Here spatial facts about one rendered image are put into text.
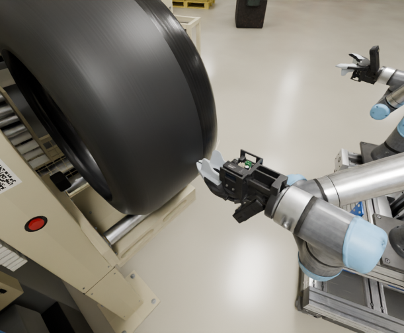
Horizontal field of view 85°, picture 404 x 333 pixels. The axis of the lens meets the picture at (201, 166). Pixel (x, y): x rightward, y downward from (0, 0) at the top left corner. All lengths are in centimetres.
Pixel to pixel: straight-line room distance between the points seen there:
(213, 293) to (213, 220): 51
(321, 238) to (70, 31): 49
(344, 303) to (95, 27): 152
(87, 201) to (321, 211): 82
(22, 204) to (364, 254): 63
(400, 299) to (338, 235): 133
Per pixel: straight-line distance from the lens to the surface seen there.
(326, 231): 39
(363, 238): 39
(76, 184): 91
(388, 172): 57
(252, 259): 166
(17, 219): 63
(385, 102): 134
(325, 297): 148
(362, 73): 146
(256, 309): 158
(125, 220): 73
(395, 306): 167
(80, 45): 42
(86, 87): 40
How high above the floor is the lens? 153
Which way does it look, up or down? 47 degrees down
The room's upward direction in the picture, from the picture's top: straight up
